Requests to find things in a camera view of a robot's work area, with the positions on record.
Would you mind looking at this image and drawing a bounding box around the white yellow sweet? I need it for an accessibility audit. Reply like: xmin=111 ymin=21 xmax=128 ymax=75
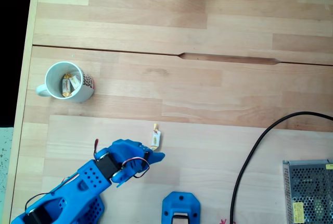
xmin=68 ymin=75 xmax=80 ymax=91
xmin=150 ymin=122 xmax=162 ymax=153

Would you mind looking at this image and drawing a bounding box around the white printed mug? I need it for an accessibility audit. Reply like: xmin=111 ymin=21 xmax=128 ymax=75
xmin=35 ymin=61 xmax=95 ymax=104

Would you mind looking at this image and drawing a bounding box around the wrapped sweet with red print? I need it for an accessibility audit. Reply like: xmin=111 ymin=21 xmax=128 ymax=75
xmin=61 ymin=73 xmax=73 ymax=97

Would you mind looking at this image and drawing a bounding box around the blue pole base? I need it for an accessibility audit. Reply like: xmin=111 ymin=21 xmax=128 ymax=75
xmin=161 ymin=191 xmax=202 ymax=224

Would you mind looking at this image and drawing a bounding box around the pale wooden base board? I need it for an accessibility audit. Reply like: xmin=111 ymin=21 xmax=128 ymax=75
xmin=39 ymin=114 xmax=333 ymax=224

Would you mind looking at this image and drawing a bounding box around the metal mesh power supply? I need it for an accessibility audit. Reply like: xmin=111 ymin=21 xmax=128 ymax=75
xmin=283 ymin=158 xmax=333 ymax=224

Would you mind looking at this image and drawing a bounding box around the wooden camera pole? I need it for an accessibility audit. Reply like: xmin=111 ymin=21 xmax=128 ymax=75
xmin=172 ymin=212 xmax=190 ymax=224

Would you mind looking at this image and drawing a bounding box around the black power cable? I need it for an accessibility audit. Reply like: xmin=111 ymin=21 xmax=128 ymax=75
xmin=229 ymin=111 xmax=333 ymax=224

